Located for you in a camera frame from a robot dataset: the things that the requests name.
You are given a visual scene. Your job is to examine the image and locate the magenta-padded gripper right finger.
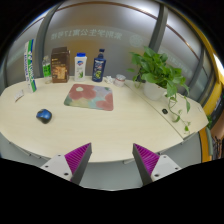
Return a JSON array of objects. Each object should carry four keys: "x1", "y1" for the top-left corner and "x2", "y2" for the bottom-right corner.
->
[{"x1": 131, "y1": 143, "x2": 183, "y2": 186}]

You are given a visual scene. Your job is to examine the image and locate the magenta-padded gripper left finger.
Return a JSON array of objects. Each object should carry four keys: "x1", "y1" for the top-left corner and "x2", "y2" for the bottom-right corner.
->
[{"x1": 39, "y1": 142, "x2": 93, "y2": 186}]

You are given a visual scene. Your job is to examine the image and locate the blue computer mouse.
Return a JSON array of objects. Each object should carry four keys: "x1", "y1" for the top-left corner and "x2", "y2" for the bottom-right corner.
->
[{"x1": 35, "y1": 108, "x2": 53, "y2": 125}]

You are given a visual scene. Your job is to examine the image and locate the floral pastel mouse pad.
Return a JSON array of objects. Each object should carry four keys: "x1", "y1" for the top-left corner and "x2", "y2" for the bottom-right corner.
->
[{"x1": 63, "y1": 83, "x2": 115, "y2": 112}]

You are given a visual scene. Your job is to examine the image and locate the small white packet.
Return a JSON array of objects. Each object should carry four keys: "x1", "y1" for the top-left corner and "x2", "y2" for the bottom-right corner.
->
[{"x1": 13, "y1": 89, "x2": 26, "y2": 103}]

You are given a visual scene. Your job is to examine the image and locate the green plant in white pot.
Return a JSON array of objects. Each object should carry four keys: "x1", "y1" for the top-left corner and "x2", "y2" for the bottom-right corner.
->
[{"x1": 126, "y1": 45, "x2": 192, "y2": 135}]

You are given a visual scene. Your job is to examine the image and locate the small white jar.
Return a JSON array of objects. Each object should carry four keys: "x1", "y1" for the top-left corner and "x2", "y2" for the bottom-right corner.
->
[{"x1": 114, "y1": 73, "x2": 127, "y2": 88}]

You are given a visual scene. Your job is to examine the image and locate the crumpled white tissue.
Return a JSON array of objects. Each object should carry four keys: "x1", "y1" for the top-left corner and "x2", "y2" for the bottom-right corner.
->
[{"x1": 103, "y1": 75, "x2": 115, "y2": 84}]

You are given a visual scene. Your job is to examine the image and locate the clear green-label drink bottle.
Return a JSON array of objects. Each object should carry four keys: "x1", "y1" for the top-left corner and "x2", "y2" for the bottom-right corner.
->
[{"x1": 41, "y1": 55, "x2": 53, "y2": 85}]

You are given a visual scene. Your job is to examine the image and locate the white blue-cap shampoo bottle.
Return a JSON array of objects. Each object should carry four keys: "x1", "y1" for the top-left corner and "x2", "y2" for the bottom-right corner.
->
[{"x1": 74, "y1": 52, "x2": 88, "y2": 83}]

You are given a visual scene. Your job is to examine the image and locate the brown cardboard box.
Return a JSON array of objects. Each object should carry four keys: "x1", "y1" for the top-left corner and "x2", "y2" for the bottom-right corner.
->
[{"x1": 50, "y1": 46, "x2": 71, "y2": 84}]

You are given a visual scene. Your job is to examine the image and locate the dark blue pump bottle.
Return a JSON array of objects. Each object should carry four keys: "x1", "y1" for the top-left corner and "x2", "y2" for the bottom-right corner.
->
[{"x1": 91, "y1": 48, "x2": 107, "y2": 83}]

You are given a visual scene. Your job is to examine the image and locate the white green shuttlecock tube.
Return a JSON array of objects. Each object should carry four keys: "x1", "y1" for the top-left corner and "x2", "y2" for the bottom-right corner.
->
[{"x1": 23, "y1": 38, "x2": 38, "y2": 94}]

